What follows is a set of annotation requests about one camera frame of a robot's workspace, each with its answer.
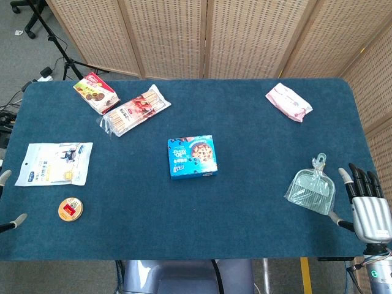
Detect small round yellow tin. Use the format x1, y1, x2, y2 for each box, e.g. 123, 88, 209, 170
58, 197, 84, 222

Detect black tripod stand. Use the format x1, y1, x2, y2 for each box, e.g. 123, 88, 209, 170
24, 0, 110, 81

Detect grey robot torso base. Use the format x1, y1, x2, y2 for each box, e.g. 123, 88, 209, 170
115, 259, 255, 294

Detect white disposable gloves pouch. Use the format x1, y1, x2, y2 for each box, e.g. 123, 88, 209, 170
14, 141, 94, 187

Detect wafer stick clear packet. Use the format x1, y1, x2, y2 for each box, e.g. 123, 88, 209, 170
96, 83, 172, 138

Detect blue table mat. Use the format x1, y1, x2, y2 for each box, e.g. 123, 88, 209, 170
0, 77, 375, 262

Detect white power strip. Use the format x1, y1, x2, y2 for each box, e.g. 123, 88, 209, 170
30, 66, 55, 83

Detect pink tissue packet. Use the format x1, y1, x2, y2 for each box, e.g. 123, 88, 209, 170
265, 82, 314, 123

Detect black floor cables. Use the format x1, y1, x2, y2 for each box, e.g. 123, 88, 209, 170
0, 80, 34, 160

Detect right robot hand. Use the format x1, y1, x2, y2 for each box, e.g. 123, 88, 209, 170
329, 162, 392, 244

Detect blue cookie box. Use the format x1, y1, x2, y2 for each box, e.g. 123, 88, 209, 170
167, 134, 219, 181

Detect clear mini dustpan brush set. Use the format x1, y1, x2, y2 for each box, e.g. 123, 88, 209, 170
284, 153, 336, 217

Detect black office chair base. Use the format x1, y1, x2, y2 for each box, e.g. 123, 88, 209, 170
10, 0, 50, 40

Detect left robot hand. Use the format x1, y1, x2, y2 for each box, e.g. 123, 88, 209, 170
0, 169, 28, 233

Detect red green snack box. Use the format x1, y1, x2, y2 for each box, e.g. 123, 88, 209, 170
73, 72, 121, 116

